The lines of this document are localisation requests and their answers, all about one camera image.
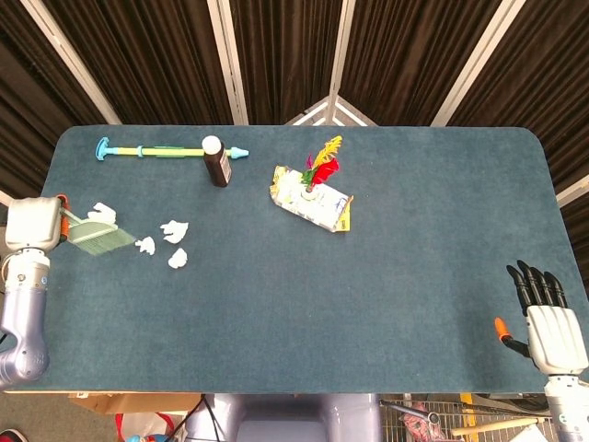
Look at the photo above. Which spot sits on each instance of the blue felt table cover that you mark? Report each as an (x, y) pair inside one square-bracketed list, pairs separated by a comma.
[(322, 299)]

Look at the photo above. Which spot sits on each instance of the white paper sheet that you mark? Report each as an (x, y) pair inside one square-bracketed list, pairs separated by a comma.
[(534, 435)]

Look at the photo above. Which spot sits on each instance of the lavender left robot arm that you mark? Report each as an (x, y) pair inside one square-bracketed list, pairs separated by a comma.
[(23, 313)]

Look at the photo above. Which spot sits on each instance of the grey metal pipe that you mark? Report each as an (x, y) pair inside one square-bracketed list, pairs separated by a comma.
[(432, 418)]

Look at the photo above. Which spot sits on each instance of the white paper scrap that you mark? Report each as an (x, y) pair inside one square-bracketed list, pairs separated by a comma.
[(178, 259), (174, 232), (103, 212), (146, 245)]

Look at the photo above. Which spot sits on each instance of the white screen base frame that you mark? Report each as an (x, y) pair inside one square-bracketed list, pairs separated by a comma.
[(356, 112)]

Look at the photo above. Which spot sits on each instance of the colourful feather shuttlecock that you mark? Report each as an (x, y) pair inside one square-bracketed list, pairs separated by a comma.
[(326, 170)]

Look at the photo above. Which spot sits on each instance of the lavender robot base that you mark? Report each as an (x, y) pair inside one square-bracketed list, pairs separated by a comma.
[(285, 414)]

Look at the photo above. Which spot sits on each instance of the wooden stick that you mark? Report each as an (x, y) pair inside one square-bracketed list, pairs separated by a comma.
[(497, 426)]

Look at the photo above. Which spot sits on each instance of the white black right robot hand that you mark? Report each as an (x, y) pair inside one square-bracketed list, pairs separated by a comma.
[(552, 336)]

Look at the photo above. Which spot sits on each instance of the brown bottle white cap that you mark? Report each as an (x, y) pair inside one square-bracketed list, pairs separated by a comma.
[(218, 168)]

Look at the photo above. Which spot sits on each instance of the red white shopping bag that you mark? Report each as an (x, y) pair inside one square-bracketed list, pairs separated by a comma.
[(142, 426)]

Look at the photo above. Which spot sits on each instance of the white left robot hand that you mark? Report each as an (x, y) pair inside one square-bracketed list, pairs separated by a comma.
[(32, 223)]

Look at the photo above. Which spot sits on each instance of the brown cardboard box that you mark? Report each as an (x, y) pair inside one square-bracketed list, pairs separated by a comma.
[(138, 403)]

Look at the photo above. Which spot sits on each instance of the green blue water pump toy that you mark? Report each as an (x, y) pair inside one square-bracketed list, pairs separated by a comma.
[(175, 152)]

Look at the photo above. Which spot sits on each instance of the lavender right robot arm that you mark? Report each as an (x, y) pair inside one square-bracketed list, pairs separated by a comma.
[(566, 410)]

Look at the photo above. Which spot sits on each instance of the white screen frame post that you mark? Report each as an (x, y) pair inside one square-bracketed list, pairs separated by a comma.
[(71, 60), (4, 197), (478, 60), (573, 189), (343, 46), (229, 60)]

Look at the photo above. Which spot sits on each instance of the mint green hand broom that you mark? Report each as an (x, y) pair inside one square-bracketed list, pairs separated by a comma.
[(99, 237)]

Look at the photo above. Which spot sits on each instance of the pink patterned cloth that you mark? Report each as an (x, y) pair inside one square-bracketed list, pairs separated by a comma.
[(416, 421)]

